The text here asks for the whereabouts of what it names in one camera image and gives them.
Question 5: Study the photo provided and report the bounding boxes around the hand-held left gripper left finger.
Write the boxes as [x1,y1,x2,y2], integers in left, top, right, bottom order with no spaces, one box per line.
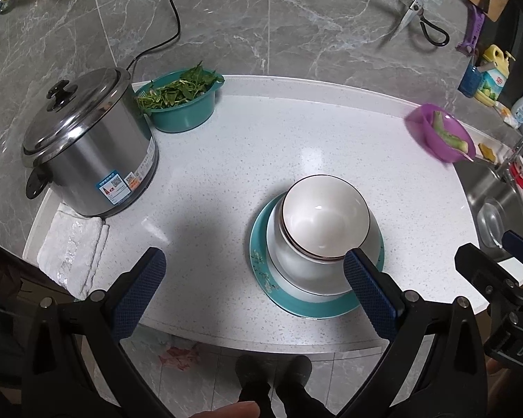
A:
[22,247,175,418]

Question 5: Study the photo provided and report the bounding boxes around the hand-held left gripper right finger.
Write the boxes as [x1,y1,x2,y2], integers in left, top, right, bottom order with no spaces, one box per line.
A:
[335,248,489,418]

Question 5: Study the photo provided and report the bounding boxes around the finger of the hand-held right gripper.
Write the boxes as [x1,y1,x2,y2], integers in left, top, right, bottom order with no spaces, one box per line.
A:
[455,244,523,303]
[502,230,523,267]

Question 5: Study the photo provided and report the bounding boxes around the large teal floral plate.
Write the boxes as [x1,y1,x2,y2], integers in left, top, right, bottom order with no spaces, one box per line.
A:
[249,192,386,319]

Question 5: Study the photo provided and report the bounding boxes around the large white bowl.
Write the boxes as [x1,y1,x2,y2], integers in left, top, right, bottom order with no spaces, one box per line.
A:
[267,194,385,295]

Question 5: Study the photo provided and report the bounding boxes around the clear glass bowl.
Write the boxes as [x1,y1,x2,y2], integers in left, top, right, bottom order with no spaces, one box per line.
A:
[477,198,507,249]
[280,175,372,263]

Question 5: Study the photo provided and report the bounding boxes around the person's left hand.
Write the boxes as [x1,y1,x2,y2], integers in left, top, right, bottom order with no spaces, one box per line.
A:
[187,402,262,418]

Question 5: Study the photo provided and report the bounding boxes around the red mat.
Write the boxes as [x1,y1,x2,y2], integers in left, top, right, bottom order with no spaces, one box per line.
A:
[507,161,523,189]

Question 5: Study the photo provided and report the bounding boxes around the stainless steel sink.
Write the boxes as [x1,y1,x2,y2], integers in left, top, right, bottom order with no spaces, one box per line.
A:
[455,157,523,286]

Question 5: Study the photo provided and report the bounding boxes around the white folded towel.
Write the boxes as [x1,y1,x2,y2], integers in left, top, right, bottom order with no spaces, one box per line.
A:
[38,202,110,301]

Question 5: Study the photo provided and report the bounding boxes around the chrome faucet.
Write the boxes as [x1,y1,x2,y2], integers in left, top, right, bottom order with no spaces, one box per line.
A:
[494,125,523,182]

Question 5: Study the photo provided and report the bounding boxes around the person's dark shoe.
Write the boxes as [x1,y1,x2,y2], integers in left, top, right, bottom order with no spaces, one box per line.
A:
[235,355,273,418]
[279,355,314,418]

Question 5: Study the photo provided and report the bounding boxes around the peeled green gourd piece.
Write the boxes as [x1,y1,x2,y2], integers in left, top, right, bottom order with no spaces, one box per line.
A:
[440,126,469,154]
[431,111,452,135]

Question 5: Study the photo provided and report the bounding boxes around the white plastic packet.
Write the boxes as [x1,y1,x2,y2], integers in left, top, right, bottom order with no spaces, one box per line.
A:
[495,102,523,130]

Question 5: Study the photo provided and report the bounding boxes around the purple plastic basin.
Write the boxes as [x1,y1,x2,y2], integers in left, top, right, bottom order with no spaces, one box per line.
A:
[405,103,477,164]

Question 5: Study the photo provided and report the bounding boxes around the steel rice cooker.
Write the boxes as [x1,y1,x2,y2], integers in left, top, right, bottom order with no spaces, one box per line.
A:
[21,67,160,218]

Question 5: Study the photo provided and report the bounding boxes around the yellow dish soap bottle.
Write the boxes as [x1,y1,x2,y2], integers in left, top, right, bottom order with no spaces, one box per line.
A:
[475,45,515,108]

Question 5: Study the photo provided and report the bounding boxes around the blue utensil cup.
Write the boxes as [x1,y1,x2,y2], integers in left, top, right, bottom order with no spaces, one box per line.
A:
[458,64,483,98]

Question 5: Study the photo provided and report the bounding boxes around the teal plastic basket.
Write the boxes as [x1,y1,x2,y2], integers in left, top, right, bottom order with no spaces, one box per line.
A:
[134,71,225,134]

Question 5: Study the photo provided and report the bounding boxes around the leafy green vegetables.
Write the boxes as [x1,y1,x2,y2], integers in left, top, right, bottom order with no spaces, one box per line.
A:
[136,62,225,116]

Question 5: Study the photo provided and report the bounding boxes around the purple peeler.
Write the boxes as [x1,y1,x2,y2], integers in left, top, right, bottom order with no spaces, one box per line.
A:
[456,4,484,57]

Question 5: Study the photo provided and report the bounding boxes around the black handled kitchen scissors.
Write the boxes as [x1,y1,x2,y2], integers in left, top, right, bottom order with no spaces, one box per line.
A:
[372,0,450,48]

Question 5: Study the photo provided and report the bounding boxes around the black power cable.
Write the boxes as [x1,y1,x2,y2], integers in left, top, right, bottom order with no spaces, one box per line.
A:
[126,0,182,76]

